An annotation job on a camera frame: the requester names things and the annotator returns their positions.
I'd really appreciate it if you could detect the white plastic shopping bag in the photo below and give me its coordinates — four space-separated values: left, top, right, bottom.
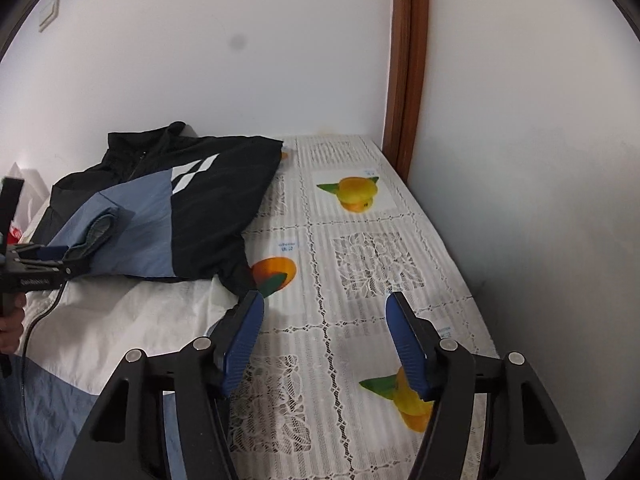
0 160 53 246

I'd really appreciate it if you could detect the brown wooden door frame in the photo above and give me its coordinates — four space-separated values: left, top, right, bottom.
382 0 431 183

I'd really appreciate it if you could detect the person's left hand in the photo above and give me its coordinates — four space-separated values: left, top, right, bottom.
0 304 27 357

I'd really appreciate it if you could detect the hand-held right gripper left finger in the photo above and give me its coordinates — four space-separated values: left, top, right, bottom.
62 290 266 480

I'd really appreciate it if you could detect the black blue white jacket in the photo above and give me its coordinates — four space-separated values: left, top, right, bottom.
0 121 285 480

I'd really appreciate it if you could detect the white wall light switch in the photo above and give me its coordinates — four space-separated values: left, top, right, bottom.
37 0 62 33

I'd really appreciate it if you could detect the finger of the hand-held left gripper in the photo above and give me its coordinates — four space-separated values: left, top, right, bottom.
60 262 96 282
12 241 70 262

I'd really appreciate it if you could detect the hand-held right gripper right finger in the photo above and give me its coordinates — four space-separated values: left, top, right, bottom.
385 291 586 480

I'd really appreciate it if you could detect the fruit print lace tablecloth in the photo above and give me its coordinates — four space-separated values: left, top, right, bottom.
220 134 506 480

